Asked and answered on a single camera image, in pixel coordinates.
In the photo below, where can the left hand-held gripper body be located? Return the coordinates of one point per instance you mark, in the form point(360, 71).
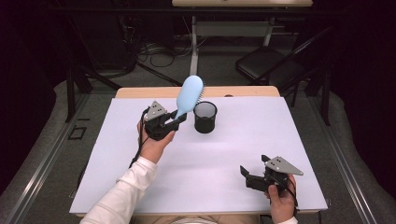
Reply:
point(155, 127)

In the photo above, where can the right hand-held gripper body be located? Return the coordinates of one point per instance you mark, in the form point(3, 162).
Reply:
point(277, 174)

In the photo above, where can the black mesh pen holder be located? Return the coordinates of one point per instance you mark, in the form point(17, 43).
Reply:
point(205, 124)

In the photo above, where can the light blue hairbrush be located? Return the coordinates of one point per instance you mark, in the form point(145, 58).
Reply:
point(190, 91)

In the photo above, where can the person's left hand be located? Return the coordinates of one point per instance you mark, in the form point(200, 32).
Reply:
point(152, 149)

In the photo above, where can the person's right hand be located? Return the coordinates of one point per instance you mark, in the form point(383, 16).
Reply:
point(281, 207)

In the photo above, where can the white table mat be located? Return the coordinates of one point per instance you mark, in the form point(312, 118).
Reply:
point(211, 174)

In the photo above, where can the black metal stand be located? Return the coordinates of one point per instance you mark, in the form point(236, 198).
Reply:
point(71, 93)

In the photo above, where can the black folding chair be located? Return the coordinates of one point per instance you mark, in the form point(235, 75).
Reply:
point(264, 62)

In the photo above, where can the background table with white legs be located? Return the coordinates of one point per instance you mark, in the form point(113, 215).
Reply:
point(230, 28)

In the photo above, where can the metal floor rail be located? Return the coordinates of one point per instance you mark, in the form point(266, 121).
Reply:
point(342, 161)
point(46, 158)

